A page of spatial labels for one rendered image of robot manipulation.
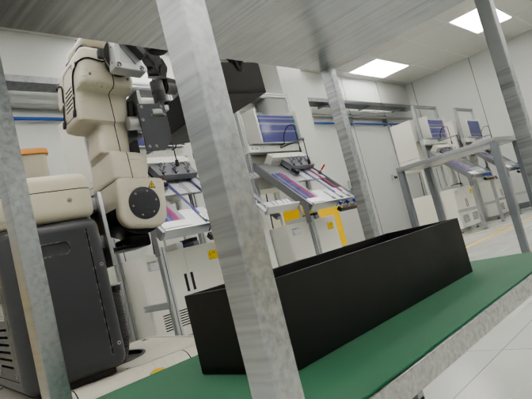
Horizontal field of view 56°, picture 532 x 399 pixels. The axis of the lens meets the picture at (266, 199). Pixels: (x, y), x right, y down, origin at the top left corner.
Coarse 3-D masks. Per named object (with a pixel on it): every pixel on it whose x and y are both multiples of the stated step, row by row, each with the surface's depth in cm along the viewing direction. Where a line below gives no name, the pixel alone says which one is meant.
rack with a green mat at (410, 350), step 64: (0, 0) 69; (64, 0) 73; (128, 0) 77; (192, 0) 41; (256, 0) 87; (320, 0) 93; (384, 0) 101; (448, 0) 109; (0, 64) 71; (192, 64) 40; (320, 64) 129; (512, 64) 106; (0, 128) 69; (192, 128) 40; (0, 192) 69; (256, 256) 39; (512, 256) 107; (256, 320) 38; (448, 320) 65; (64, 384) 67; (192, 384) 66; (256, 384) 38; (320, 384) 52; (384, 384) 48
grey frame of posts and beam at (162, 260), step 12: (168, 96) 388; (156, 156) 363; (168, 156) 370; (192, 204) 382; (204, 240) 380; (120, 264) 325; (168, 264) 292; (120, 276) 323; (168, 276) 291; (120, 288) 323; (168, 288) 288; (168, 300) 289; (132, 312) 323; (132, 324) 322; (180, 324) 288; (132, 336) 319
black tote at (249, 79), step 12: (228, 72) 167; (240, 72) 170; (252, 72) 173; (228, 84) 165; (240, 84) 168; (252, 84) 172; (240, 96) 171; (252, 96) 174; (180, 108) 187; (240, 108) 187; (168, 120) 196; (180, 120) 189; (180, 132) 198
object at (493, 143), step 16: (480, 144) 312; (496, 144) 306; (512, 144) 338; (432, 160) 335; (448, 160) 361; (496, 160) 306; (400, 176) 353; (432, 176) 382; (432, 192) 381; (512, 192) 305; (528, 192) 334; (512, 208) 303; (416, 224) 348
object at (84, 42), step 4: (80, 40) 162; (84, 40) 160; (88, 40) 160; (92, 40) 160; (96, 40) 161; (76, 44) 165; (80, 44) 163; (84, 44) 162; (88, 44) 161; (92, 44) 161; (96, 44) 161; (100, 44) 161; (104, 44) 162; (72, 48) 169; (72, 52) 169; (68, 56) 172; (72, 56) 170; (68, 60) 173
